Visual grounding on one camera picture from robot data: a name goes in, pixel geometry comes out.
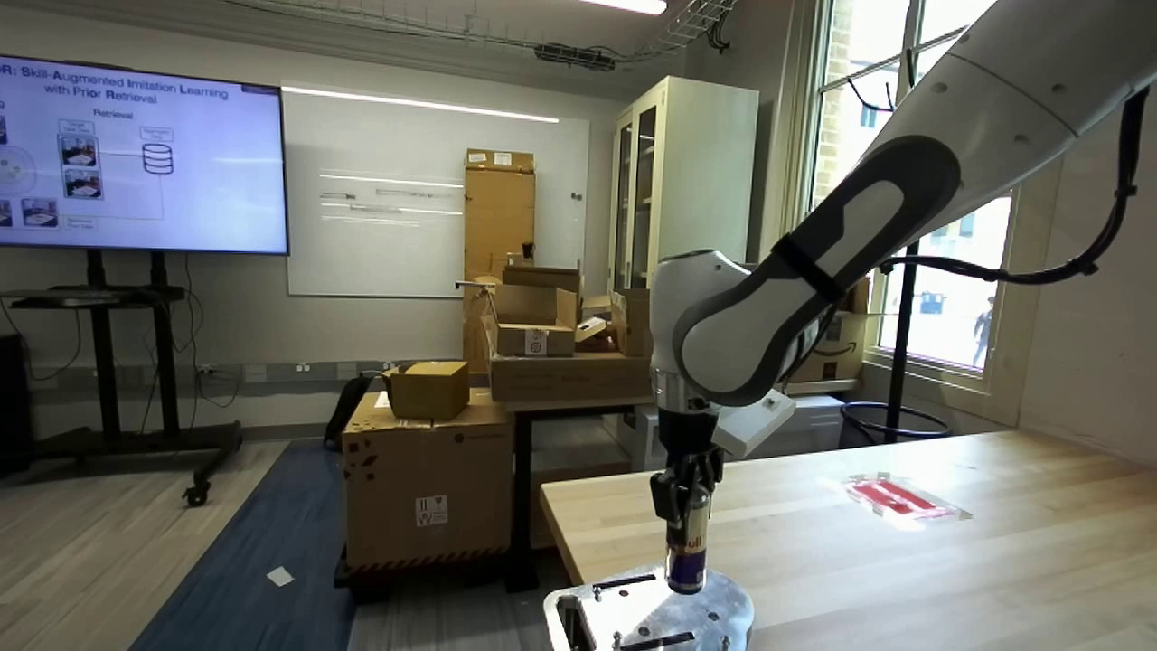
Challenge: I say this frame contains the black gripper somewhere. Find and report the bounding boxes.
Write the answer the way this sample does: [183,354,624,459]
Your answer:
[649,406,732,565]

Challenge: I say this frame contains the silver and blue drink can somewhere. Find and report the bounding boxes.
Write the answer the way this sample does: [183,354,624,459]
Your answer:
[667,504,715,598]

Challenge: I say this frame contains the flat metal plate object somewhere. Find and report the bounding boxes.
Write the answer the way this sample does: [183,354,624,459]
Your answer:
[539,565,760,651]

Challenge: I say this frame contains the black side table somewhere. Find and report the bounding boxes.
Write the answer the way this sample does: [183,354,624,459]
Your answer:
[498,394,661,593]

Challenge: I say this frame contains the wide flat cardboard box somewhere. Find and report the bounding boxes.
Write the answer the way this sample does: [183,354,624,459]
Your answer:
[490,348,656,408]

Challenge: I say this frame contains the red packet in clear plastic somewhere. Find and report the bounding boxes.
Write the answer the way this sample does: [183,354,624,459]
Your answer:
[842,471,968,528]

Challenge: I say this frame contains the low cardboard box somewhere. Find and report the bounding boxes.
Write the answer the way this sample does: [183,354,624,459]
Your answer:
[496,319,583,361]

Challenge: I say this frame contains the open cardboard box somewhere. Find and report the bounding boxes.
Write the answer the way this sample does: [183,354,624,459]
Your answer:
[498,259,588,329]

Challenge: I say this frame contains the large cardboard box with label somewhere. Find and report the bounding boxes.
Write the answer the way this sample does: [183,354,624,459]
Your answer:
[336,386,519,580]

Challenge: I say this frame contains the black pole stand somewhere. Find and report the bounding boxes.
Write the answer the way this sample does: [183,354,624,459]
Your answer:
[836,235,960,449]

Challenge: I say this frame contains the small cardboard box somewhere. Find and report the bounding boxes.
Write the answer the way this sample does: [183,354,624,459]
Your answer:
[384,354,474,422]

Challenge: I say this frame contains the white tall cabinet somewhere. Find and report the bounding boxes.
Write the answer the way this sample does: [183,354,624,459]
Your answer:
[604,72,765,296]

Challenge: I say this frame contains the tall upright cardboard box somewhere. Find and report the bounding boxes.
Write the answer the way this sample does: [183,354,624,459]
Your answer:
[461,146,542,284]

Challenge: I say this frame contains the black screen stand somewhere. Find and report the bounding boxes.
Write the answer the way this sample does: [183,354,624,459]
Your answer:
[4,248,246,511]

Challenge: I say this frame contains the large display screen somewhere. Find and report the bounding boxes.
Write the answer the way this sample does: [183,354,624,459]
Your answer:
[0,52,295,259]

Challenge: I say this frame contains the black speaker box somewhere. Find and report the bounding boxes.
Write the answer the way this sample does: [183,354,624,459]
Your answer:
[0,331,40,478]

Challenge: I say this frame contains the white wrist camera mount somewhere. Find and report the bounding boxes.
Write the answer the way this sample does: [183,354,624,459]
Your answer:
[708,386,798,459]

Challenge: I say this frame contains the wall whiteboard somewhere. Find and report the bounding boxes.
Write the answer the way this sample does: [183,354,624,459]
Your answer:
[283,83,598,304]

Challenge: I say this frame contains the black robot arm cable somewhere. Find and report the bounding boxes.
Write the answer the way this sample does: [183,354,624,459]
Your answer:
[877,87,1149,290]

